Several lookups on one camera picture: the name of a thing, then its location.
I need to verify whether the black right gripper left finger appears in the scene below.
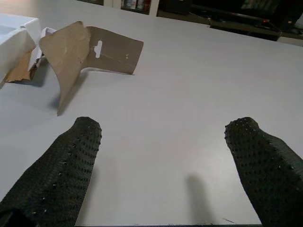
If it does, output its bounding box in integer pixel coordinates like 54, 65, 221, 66
0, 116, 103, 227

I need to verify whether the white paper box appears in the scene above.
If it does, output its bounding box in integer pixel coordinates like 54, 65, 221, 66
0, 13, 42, 83

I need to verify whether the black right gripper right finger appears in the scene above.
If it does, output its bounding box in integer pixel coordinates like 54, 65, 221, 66
224, 116, 303, 227

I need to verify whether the dark shelf with items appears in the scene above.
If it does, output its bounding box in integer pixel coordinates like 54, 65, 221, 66
75, 0, 160, 17

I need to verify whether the dark low tv cabinet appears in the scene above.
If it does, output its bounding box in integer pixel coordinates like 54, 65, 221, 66
156, 0, 303, 42

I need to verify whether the brown torn cardboard packaging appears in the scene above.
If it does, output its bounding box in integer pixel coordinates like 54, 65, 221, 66
38, 21, 144, 116

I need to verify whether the brown torn cardboard scrap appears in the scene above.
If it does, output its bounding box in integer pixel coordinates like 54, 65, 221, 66
4, 46, 45, 83

